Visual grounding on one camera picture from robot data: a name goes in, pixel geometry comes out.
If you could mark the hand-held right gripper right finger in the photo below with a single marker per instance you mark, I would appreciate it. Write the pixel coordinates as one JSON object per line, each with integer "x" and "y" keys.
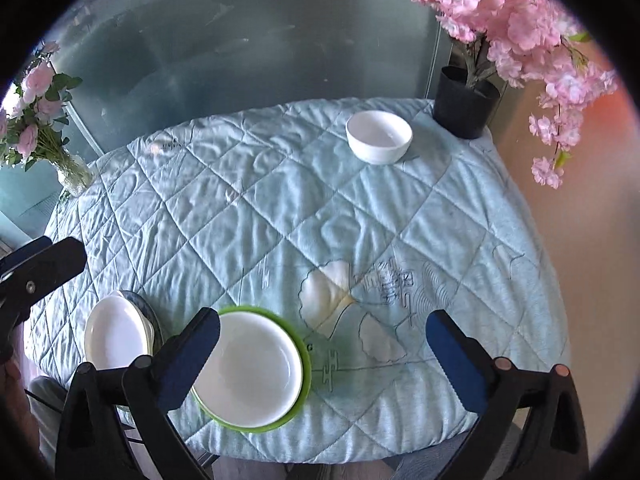
{"x": 457, "y": 362}

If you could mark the glass vase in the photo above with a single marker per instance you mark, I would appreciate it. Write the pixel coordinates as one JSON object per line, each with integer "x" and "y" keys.
{"x": 75, "y": 175}

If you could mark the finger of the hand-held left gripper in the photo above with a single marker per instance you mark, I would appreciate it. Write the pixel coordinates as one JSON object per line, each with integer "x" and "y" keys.
{"x": 45, "y": 272}

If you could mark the small white bowl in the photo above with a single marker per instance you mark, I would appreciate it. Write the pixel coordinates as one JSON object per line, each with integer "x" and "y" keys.
{"x": 378, "y": 135}

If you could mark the pink cherry blossom branch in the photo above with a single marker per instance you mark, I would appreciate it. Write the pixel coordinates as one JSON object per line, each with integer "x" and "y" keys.
{"x": 515, "y": 25}

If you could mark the white oval plate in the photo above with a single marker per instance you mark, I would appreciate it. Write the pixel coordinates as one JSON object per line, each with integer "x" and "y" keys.
{"x": 112, "y": 332}

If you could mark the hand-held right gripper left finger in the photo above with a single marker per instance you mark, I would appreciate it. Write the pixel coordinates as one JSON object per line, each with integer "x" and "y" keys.
{"x": 187, "y": 360}

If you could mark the blue patterned plate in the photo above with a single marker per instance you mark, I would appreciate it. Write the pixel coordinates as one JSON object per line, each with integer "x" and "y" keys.
{"x": 150, "y": 310}

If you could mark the pink rose bouquet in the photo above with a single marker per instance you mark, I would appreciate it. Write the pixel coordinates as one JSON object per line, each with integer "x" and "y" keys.
{"x": 35, "y": 105}

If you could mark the green bowl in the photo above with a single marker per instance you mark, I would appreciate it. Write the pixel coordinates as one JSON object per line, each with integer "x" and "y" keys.
{"x": 304, "y": 360}

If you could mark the large white bowl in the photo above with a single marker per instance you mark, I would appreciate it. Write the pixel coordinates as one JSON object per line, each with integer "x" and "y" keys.
{"x": 250, "y": 365}

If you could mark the light blue quilted blanket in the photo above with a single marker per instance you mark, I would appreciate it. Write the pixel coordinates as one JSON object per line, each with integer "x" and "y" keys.
{"x": 310, "y": 220}

